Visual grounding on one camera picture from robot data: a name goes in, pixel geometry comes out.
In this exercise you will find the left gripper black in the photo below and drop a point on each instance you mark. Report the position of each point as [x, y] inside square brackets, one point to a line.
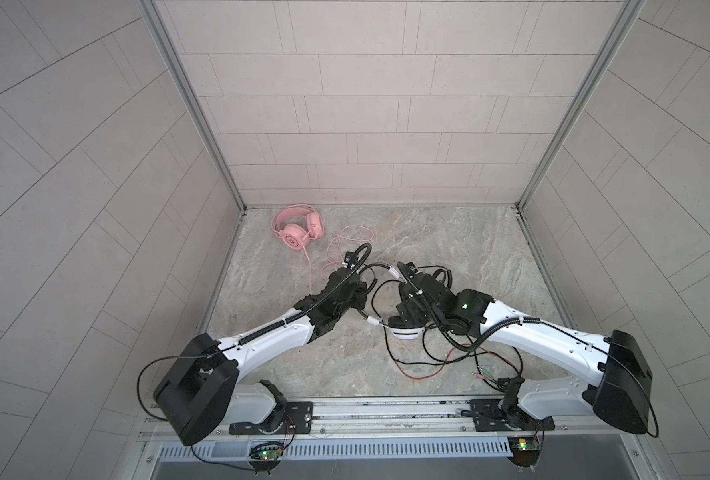
[359, 292]

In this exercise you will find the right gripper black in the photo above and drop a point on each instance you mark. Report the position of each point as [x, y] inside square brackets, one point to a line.
[408, 307]

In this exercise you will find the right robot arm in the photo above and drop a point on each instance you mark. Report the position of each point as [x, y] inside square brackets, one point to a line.
[608, 376]

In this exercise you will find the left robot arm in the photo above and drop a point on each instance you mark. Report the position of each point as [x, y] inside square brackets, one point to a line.
[204, 386]

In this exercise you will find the pink headphones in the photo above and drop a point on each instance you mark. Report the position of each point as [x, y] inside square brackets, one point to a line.
[297, 226]

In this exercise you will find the left controller circuit board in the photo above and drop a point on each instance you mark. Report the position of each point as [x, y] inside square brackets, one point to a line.
[267, 452]

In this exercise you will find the controller circuit board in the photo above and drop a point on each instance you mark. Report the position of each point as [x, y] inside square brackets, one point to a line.
[267, 452]
[526, 451]

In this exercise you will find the right controller circuit board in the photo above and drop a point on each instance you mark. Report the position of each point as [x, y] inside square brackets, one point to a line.
[526, 451]

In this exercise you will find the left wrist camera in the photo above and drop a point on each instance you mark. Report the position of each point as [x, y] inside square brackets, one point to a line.
[351, 260]

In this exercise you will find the aluminium mounting rail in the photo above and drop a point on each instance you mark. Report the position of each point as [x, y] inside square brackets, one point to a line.
[377, 417]

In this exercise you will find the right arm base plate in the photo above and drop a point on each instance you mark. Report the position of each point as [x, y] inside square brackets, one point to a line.
[487, 415]

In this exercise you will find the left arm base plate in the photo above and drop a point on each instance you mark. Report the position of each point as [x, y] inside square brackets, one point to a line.
[288, 417]

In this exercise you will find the white slotted cable duct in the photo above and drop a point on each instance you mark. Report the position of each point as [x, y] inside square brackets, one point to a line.
[347, 449]

